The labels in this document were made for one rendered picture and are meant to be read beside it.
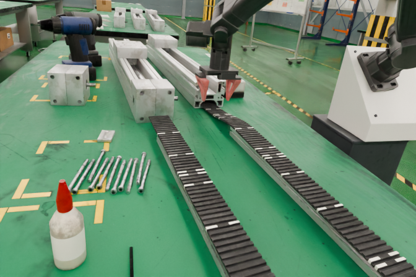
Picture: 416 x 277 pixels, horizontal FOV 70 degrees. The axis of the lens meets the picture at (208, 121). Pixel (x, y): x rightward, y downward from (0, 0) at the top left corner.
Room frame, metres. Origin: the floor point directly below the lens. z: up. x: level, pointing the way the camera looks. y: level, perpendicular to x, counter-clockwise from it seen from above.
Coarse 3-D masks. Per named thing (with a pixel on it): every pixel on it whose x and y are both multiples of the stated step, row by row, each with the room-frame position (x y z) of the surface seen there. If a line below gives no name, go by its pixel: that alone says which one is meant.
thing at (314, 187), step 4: (308, 184) 0.45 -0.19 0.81; (312, 184) 0.45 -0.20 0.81; (316, 184) 0.45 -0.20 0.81; (296, 188) 0.43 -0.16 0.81; (300, 188) 0.44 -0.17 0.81; (304, 188) 0.44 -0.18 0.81; (308, 188) 0.44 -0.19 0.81; (312, 188) 0.44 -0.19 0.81; (316, 188) 0.44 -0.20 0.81; (320, 188) 0.44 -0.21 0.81; (300, 192) 0.42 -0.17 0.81; (304, 192) 0.42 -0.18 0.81
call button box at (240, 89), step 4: (224, 80) 1.01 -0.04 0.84; (232, 84) 1.01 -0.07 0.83; (240, 84) 1.02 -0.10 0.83; (244, 84) 1.02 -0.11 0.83; (236, 88) 1.01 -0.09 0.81; (240, 88) 1.02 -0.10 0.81; (244, 88) 1.02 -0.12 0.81; (236, 92) 1.02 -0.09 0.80; (240, 92) 1.02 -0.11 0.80; (224, 96) 1.00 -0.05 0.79; (232, 96) 1.01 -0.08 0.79; (236, 96) 1.01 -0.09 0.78; (240, 96) 1.02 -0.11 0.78
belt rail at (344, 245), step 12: (240, 144) 0.64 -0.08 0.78; (252, 156) 0.58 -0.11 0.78; (264, 168) 0.54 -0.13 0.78; (276, 180) 0.50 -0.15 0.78; (288, 192) 0.46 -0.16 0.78; (300, 204) 0.43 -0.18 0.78; (312, 216) 0.40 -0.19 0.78; (324, 228) 0.37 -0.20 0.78; (336, 240) 0.35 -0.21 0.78; (348, 252) 0.33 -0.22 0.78; (360, 264) 0.31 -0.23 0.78; (372, 276) 0.29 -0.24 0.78
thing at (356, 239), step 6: (354, 234) 0.33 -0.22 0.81; (360, 234) 0.33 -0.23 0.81; (366, 234) 0.33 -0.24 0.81; (372, 234) 0.34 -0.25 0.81; (348, 240) 0.32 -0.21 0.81; (354, 240) 0.32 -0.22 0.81; (360, 240) 0.32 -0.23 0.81; (366, 240) 0.32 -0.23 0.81; (372, 240) 0.33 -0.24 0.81; (378, 240) 0.33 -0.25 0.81; (354, 246) 0.31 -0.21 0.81
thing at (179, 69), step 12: (156, 48) 1.38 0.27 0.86; (156, 60) 1.37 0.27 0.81; (168, 60) 1.16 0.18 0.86; (180, 60) 1.26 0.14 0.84; (192, 60) 1.18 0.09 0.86; (168, 72) 1.16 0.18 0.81; (180, 72) 1.01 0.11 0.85; (192, 72) 1.12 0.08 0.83; (180, 84) 1.01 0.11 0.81; (192, 84) 0.92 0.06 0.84; (216, 84) 0.90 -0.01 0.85; (192, 96) 0.88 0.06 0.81; (216, 96) 0.89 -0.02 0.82
